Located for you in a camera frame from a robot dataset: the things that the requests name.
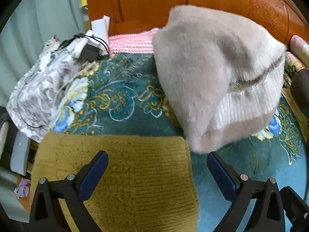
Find black power adapter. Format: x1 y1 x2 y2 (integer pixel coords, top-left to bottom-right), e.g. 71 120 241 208
81 43 102 61

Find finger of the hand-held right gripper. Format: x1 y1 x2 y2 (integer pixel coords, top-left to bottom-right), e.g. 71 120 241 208
280 186 309 232

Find orange wooden headboard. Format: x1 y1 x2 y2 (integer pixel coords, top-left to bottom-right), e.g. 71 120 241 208
84 0 309 51

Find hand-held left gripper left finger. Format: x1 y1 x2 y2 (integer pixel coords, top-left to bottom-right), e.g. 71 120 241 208
29 150 109 232

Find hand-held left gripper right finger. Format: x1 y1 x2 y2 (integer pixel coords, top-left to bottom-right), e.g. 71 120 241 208
207 151 286 232

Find dark brown cloth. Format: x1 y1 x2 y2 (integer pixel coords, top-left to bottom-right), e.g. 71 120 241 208
290 68 309 126

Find grey foam block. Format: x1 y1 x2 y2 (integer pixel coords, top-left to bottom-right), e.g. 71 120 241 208
10 132 31 176

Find beige fuzzy printed sweater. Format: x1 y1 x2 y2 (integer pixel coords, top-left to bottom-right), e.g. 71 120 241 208
152 4 288 154

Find purple cloth scrap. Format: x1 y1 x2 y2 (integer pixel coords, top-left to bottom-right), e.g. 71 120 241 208
14 178 32 199

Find olive knitted sweater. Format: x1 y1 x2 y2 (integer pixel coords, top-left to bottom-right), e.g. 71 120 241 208
31 132 199 232

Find black and white chargers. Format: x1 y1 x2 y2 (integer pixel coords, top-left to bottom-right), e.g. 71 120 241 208
58 34 111 61

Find white paper box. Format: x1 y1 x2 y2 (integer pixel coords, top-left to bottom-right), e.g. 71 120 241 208
68 15 111 58

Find teal floral blanket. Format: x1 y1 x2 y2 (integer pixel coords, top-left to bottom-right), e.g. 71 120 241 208
51 52 309 232

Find pink knitted blanket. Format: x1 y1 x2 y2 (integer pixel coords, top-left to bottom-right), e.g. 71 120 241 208
108 28 160 54

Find pink floral pillow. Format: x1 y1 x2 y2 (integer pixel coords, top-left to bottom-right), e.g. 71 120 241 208
285 35 309 75

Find grey floral cloth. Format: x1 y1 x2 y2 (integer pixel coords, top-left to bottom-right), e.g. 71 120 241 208
6 37 92 143

